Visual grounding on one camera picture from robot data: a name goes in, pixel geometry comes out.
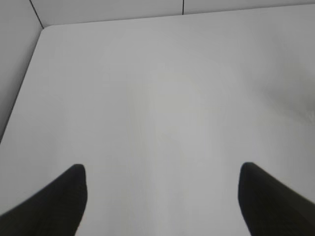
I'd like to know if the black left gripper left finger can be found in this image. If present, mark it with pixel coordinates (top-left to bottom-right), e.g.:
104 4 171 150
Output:
0 164 88 236

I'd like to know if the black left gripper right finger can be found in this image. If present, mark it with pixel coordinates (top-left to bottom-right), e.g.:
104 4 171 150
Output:
238 162 315 236

